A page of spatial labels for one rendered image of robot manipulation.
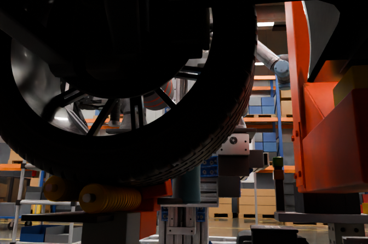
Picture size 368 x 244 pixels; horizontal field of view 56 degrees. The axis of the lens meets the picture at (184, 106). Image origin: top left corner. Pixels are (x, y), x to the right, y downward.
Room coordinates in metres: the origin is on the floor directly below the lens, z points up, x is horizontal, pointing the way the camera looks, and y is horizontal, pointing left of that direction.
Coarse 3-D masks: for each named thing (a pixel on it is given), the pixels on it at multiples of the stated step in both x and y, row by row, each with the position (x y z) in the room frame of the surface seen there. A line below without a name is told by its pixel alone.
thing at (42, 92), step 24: (24, 0) 0.73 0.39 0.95; (48, 0) 0.78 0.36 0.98; (216, 24) 0.65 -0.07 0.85; (24, 48) 0.78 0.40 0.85; (216, 48) 0.65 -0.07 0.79; (24, 72) 0.78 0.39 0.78; (48, 72) 0.89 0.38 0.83; (192, 72) 0.87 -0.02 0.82; (24, 96) 0.74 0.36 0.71; (48, 96) 0.87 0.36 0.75; (72, 96) 0.91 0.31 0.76; (168, 96) 0.86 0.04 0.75; (192, 96) 0.66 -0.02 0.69; (48, 120) 0.75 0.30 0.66; (96, 120) 0.90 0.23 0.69; (144, 120) 0.88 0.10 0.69; (168, 120) 0.67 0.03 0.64
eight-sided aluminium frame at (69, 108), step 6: (210, 36) 0.95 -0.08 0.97; (60, 78) 0.99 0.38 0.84; (60, 84) 1.00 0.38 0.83; (66, 84) 0.99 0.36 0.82; (66, 90) 0.99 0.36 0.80; (66, 108) 0.99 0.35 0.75; (72, 108) 1.04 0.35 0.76; (72, 114) 0.99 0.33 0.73; (72, 120) 0.98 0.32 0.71; (78, 120) 1.02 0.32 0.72; (78, 126) 0.97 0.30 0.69; (84, 126) 1.02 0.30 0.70; (84, 132) 0.97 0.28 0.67
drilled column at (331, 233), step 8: (328, 224) 1.38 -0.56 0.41; (336, 224) 1.29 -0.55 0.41; (344, 224) 1.28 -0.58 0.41; (352, 224) 1.28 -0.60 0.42; (360, 224) 1.27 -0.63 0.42; (336, 232) 1.29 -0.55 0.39; (344, 232) 1.28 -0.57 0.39; (352, 232) 1.28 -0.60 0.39; (360, 232) 1.27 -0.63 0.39; (336, 240) 1.29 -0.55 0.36
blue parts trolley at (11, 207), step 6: (0, 204) 5.65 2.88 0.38; (6, 204) 5.63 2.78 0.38; (12, 204) 5.62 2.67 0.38; (0, 210) 5.65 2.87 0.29; (6, 210) 5.64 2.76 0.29; (12, 210) 5.62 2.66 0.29; (24, 210) 5.90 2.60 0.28; (30, 210) 6.08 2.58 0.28; (36, 210) 6.11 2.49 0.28; (0, 216) 5.61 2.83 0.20; (6, 216) 5.63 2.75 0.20; (12, 216) 5.62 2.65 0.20; (12, 222) 5.60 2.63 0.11; (30, 222) 6.07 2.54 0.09; (12, 228) 5.61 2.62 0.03
